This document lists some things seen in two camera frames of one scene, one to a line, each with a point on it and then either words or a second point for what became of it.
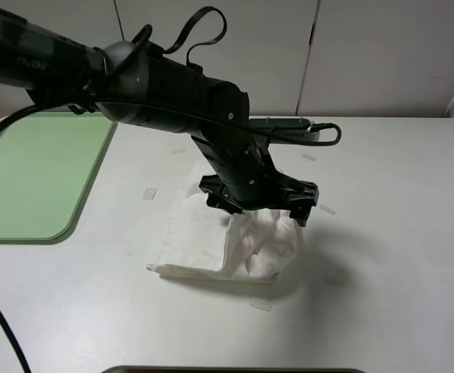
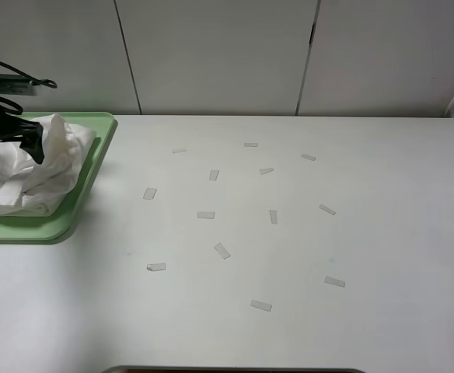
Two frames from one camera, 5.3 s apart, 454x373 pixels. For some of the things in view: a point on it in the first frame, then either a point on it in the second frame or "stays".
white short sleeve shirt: [205, 238] → [12, 183]
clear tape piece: [307, 156] stays
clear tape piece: [327, 209] stays
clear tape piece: [261, 305] stays
